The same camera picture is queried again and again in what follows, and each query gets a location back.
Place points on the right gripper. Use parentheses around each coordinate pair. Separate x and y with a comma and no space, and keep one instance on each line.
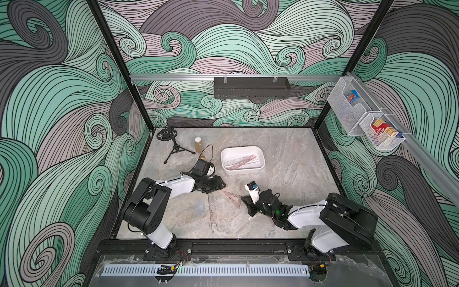
(252,208)

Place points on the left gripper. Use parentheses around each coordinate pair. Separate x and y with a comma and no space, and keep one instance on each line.
(216,184)

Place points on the red set square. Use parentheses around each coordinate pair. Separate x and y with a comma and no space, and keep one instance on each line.
(233,198)

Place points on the wide red ruler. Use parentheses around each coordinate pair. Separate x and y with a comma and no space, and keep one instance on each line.
(249,158)

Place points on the short clear ruler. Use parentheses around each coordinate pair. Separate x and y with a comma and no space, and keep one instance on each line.
(235,161)

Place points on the white storage box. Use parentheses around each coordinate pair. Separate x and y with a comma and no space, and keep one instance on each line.
(236,152)

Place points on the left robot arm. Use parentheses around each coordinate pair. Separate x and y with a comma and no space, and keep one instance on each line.
(146,206)

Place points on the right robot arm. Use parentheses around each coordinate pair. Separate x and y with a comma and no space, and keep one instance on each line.
(335,221)

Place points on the long pink clear ruler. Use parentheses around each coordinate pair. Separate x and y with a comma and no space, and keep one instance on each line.
(212,213)

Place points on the blue clear protractor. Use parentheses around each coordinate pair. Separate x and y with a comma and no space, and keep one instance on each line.
(199,209)

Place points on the amber bottle white cap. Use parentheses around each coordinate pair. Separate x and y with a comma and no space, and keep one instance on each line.
(199,147)

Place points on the small black tripod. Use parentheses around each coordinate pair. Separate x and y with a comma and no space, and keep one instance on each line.
(170,134)

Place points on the red card boxes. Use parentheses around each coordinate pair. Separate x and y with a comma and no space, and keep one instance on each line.
(382,127)

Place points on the blue packet in bin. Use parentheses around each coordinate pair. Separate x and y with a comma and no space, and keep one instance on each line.
(353,98)

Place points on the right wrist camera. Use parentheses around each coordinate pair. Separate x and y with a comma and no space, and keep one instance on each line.
(253,190)

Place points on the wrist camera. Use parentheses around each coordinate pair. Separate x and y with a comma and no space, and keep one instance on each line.
(253,190)
(203,168)

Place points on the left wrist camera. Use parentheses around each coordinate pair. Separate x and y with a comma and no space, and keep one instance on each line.
(203,168)

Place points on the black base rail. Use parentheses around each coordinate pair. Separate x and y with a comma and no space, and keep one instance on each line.
(206,246)

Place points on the black wall tray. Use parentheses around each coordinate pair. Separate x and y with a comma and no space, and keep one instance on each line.
(251,88)

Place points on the white slotted cable duct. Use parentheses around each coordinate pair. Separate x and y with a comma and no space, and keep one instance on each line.
(250,270)

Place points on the clear wall bin upper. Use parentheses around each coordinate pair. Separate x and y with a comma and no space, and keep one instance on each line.
(351,116)

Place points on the clear wall bin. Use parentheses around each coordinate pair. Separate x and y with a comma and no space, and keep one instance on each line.
(351,116)
(380,142)

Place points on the clear wall bin lower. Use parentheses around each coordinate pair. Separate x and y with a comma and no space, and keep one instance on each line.
(380,142)

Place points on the aluminium back rail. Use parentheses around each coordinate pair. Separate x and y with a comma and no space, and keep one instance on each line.
(211,77)

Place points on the aluminium rail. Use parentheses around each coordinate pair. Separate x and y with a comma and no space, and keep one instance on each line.
(446,182)
(211,77)

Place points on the aluminium right rail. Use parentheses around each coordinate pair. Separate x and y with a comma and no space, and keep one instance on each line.
(446,182)

